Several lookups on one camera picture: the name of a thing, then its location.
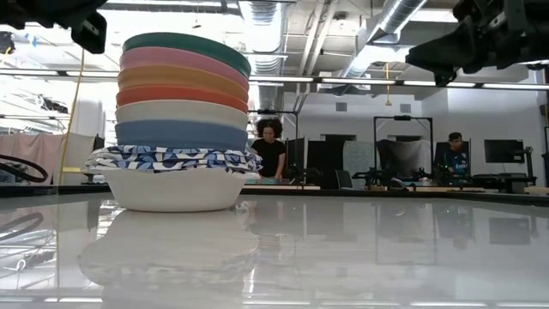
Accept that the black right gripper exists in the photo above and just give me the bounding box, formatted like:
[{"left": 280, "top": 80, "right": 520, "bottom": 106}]
[{"left": 405, "top": 0, "right": 549, "bottom": 87}]

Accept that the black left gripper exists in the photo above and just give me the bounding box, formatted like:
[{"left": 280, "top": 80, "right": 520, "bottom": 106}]
[{"left": 0, "top": 0, "right": 108, "bottom": 55}]

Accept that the pink plastic bowl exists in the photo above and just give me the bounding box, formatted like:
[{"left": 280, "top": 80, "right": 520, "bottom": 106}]
[{"left": 118, "top": 46, "right": 250, "bottom": 92}]

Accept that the green plastic bowl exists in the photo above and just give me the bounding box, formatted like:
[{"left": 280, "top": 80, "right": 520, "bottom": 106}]
[{"left": 122, "top": 32, "right": 252, "bottom": 79}]

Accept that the orange plastic bowl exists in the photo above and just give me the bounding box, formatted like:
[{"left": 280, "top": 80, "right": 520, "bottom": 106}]
[{"left": 117, "top": 64, "right": 250, "bottom": 104}]

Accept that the coral red plastic bowl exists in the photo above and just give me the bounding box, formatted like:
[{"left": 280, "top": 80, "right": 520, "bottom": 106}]
[{"left": 115, "top": 83, "right": 250, "bottom": 115}]

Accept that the cream plastic bowl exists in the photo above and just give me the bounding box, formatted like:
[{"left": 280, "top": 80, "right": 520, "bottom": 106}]
[{"left": 114, "top": 100, "right": 250, "bottom": 132}]

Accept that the blue plastic bowl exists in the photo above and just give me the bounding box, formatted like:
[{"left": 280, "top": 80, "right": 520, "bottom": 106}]
[{"left": 114, "top": 119, "right": 249, "bottom": 152}]

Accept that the white scalloped bottom bowl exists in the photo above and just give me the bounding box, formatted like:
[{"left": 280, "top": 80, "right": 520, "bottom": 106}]
[{"left": 100, "top": 167, "right": 262, "bottom": 213}]

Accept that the long suspended light strip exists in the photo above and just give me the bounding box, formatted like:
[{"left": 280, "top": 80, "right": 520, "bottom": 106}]
[{"left": 244, "top": 76, "right": 549, "bottom": 90}]

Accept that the person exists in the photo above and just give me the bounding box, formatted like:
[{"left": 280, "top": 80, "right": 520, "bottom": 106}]
[
  {"left": 441, "top": 131, "right": 472, "bottom": 181},
  {"left": 250, "top": 118, "right": 287, "bottom": 179}
]

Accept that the pink cloth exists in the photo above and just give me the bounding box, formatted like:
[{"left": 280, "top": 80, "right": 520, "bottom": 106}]
[{"left": 0, "top": 132, "right": 95, "bottom": 185}]

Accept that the black panel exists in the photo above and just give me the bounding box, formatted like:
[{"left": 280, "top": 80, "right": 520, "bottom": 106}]
[{"left": 306, "top": 139, "right": 344, "bottom": 190}]

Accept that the silver ceiling air duct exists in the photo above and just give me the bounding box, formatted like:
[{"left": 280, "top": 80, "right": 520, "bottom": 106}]
[{"left": 342, "top": 0, "right": 430, "bottom": 78}]

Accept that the black metal frame stand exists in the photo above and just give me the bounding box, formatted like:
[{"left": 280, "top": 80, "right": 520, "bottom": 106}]
[
  {"left": 372, "top": 114, "right": 434, "bottom": 189},
  {"left": 250, "top": 109, "right": 300, "bottom": 190}
]

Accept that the black cable loop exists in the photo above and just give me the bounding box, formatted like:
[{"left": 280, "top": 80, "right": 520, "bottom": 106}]
[{"left": 0, "top": 153, "right": 50, "bottom": 184}]

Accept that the corrugated silver duct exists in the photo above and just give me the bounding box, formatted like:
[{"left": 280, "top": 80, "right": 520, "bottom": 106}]
[{"left": 239, "top": 0, "right": 287, "bottom": 112}]

